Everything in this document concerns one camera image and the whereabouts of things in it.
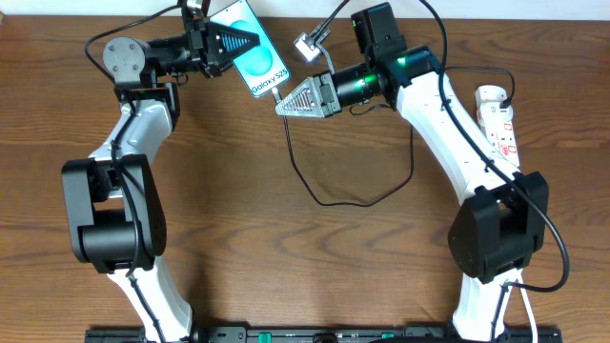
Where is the white USB charger plug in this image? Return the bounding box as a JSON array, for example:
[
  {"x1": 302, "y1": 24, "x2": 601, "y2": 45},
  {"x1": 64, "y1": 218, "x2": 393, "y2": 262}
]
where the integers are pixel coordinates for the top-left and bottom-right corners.
[{"x1": 475, "y1": 85, "x2": 512, "y2": 109}]

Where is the black mounting rail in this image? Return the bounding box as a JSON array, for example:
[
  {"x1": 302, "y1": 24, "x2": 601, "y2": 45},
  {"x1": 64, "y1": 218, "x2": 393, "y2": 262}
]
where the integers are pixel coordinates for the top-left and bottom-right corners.
[{"x1": 83, "y1": 325, "x2": 563, "y2": 343}]

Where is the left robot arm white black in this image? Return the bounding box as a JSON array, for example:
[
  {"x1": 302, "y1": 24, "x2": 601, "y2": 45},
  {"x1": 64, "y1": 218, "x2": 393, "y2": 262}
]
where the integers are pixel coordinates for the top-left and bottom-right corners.
[{"x1": 61, "y1": 1, "x2": 262, "y2": 342}]

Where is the black USB charging cable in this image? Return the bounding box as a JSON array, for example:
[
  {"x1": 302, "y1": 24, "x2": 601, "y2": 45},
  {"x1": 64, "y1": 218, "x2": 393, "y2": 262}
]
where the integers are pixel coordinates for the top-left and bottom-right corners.
[{"x1": 270, "y1": 66, "x2": 517, "y2": 209}]

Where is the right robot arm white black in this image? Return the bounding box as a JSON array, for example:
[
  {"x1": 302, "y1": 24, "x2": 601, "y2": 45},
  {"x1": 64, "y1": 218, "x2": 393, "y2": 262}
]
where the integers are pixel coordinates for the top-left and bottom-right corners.
[{"x1": 275, "y1": 3, "x2": 553, "y2": 342}]

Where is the white power strip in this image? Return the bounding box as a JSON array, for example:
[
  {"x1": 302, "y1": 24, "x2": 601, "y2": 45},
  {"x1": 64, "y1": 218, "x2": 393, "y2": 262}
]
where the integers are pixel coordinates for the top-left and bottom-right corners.
[{"x1": 477, "y1": 102, "x2": 520, "y2": 167}]

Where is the Samsung Galaxy smartphone teal screen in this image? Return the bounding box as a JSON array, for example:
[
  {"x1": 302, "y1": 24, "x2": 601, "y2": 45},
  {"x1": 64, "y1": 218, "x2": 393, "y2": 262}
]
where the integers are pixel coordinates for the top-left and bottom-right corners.
[{"x1": 211, "y1": 0, "x2": 291, "y2": 98}]

